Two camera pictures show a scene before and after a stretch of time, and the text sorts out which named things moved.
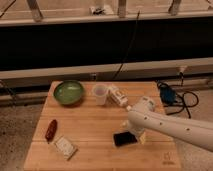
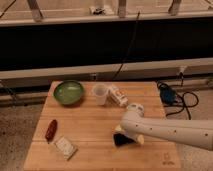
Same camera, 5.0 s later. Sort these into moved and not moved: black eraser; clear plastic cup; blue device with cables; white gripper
Moved: white gripper
Not moved: black eraser; clear plastic cup; blue device with cables
